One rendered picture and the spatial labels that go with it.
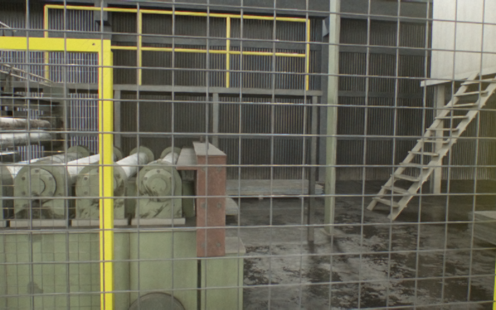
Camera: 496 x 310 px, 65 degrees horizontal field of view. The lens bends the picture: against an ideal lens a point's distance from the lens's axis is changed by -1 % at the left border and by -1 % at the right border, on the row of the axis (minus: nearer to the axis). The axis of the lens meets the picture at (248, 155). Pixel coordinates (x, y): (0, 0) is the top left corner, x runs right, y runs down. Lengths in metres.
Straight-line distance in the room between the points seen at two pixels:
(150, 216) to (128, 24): 9.72
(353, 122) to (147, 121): 6.07
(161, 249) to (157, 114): 9.16
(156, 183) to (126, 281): 0.59
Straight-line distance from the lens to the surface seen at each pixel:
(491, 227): 5.92
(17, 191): 2.59
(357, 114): 12.44
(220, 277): 2.49
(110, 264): 1.93
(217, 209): 2.26
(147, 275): 2.48
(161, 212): 2.43
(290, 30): 12.09
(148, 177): 2.38
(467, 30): 9.59
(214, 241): 2.30
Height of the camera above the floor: 1.47
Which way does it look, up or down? 4 degrees down
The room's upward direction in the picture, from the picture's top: 1 degrees clockwise
